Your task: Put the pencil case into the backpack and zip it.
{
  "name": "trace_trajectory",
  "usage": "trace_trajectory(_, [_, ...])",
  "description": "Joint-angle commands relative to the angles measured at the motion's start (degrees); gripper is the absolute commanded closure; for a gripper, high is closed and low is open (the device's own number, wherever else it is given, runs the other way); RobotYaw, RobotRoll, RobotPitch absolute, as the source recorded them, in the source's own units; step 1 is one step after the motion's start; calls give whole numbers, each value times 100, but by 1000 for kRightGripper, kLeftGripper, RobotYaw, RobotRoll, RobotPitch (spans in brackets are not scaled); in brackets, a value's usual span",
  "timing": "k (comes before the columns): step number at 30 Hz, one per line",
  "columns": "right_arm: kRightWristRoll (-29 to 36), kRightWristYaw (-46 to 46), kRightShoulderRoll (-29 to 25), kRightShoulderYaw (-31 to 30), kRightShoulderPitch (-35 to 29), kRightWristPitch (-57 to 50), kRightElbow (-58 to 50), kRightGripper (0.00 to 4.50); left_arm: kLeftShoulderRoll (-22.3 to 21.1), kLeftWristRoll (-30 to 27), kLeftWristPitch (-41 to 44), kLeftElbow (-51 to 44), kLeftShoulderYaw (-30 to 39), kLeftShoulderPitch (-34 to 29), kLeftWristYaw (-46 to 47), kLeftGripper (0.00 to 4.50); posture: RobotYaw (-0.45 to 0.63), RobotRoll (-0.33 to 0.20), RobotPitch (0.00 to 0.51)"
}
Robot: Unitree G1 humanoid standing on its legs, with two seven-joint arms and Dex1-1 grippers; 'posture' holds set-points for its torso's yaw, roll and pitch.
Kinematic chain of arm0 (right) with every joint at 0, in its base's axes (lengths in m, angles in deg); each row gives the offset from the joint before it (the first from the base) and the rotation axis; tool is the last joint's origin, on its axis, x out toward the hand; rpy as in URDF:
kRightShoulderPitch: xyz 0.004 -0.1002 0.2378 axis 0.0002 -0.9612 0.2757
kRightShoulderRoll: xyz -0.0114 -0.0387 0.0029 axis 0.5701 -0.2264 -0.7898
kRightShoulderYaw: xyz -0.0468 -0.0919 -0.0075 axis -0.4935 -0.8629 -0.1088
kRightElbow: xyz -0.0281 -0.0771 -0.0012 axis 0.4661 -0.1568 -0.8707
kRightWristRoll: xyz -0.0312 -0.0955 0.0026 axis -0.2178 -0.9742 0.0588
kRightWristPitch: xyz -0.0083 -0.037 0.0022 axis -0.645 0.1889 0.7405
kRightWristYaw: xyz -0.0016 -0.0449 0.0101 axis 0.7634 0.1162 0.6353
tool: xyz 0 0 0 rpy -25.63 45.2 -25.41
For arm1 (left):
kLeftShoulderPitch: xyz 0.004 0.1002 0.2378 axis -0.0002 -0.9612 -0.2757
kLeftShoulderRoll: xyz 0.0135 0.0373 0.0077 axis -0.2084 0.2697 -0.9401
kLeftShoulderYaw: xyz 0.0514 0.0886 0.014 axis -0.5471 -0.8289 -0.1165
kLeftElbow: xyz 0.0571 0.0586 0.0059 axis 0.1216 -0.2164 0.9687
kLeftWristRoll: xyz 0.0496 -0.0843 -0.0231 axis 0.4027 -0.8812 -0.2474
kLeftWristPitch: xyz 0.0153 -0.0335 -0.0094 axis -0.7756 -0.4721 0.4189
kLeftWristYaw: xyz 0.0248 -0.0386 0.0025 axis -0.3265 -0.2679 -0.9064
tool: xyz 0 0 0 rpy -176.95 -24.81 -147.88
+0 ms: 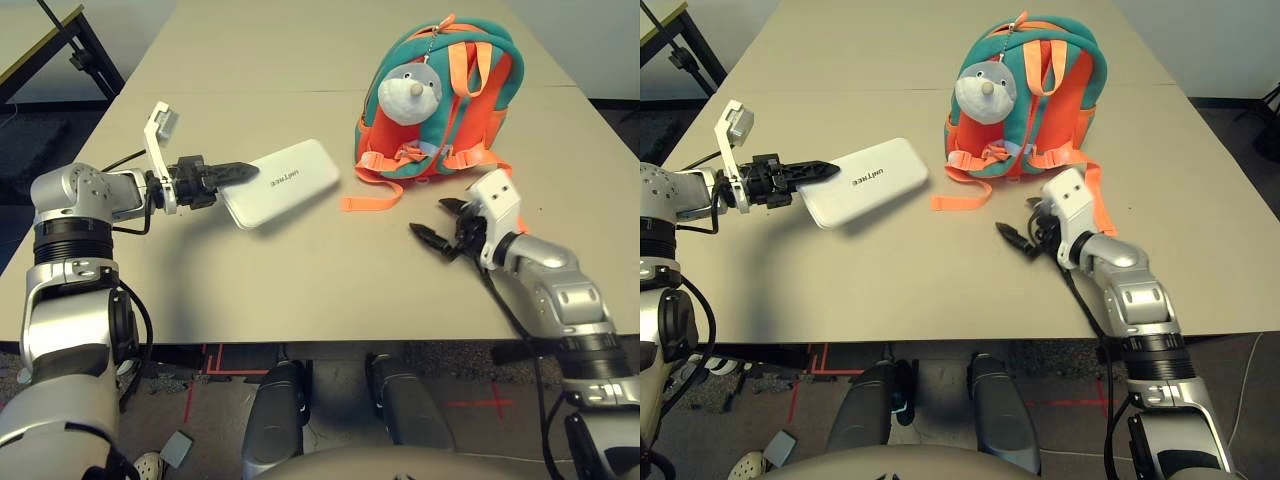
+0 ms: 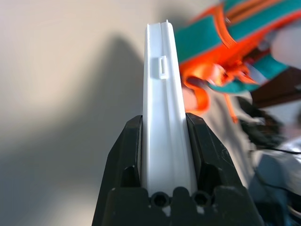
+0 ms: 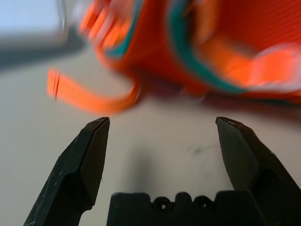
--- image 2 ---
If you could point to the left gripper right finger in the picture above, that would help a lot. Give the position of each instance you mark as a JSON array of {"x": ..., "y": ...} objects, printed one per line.
[{"x": 209, "y": 153}]

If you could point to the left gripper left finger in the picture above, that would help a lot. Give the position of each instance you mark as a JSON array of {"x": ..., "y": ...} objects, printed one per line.
[{"x": 122, "y": 153}]

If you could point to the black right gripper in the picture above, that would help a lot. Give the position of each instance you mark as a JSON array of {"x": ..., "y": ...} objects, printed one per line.
[{"x": 261, "y": 127}]

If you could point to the white plastic pencil case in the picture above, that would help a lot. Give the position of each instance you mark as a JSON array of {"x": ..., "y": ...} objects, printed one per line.
[{"x": 164, "y": 117}]

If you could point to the teal and orange backpack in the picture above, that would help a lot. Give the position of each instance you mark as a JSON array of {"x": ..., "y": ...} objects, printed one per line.
[{"x": 207, "y": 42}]

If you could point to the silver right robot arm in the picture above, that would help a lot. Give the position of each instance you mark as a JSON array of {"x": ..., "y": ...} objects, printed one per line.
[{"x": 277, "y": 179}]

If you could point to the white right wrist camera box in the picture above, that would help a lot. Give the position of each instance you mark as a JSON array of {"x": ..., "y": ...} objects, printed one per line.
[{"x": 288, "y": 47}]

